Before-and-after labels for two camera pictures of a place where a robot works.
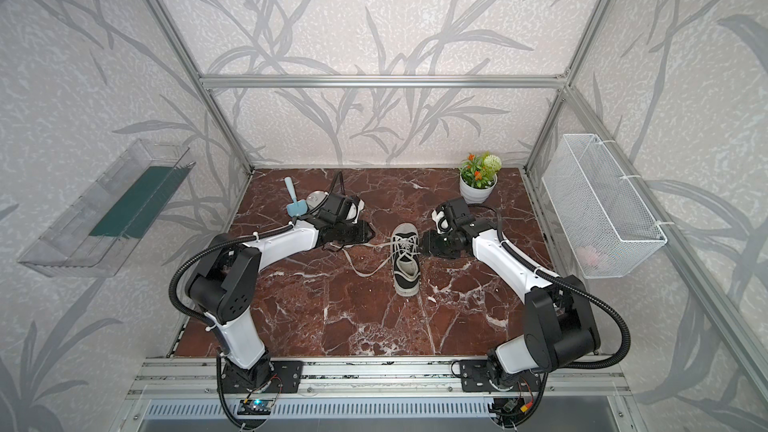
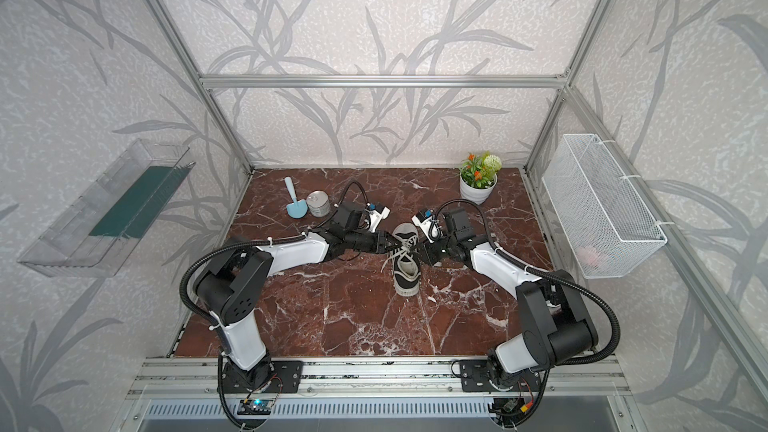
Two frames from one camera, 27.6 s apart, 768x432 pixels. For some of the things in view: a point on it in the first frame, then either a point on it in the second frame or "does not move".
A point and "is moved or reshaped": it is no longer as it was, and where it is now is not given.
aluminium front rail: [425, 377] does not move
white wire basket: [605, 225] does not move
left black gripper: [352, 233] → [380, 240]
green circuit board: [255, 407] does not move
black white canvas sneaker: [405, 252] does not move
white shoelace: [344, 246] is moved or reshaped
